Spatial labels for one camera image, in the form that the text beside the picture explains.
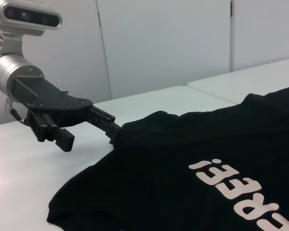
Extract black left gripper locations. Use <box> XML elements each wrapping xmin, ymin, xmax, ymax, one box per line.
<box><xmin>10</xmin><ymin>76</ymin><xmax>123</xmax><ymax>153</ymax></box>

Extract black t-shirt with FREE print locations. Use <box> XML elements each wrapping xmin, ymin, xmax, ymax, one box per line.
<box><xmin>46</xmin><ymin>84</ymin><xmax>289</xmax><ymax>231</ymax></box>

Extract thin dark left gripper cable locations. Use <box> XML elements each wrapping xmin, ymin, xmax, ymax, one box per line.
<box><xmin>4</xmin><ymin>95</ymin><xmax>29</xmax><ymax>126</ymax></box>

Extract silver left camera mount bracket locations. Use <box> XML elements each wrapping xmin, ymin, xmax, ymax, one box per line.
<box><xmin>0</xmin><ymin>31</ymin><xmax>24</xmax><ymax>58</ymax></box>

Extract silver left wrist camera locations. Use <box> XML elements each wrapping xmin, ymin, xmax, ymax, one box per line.
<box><xmin>0</xmin><ymin>0</ymin><xmax>63</xmax><ymax>37</ymax></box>

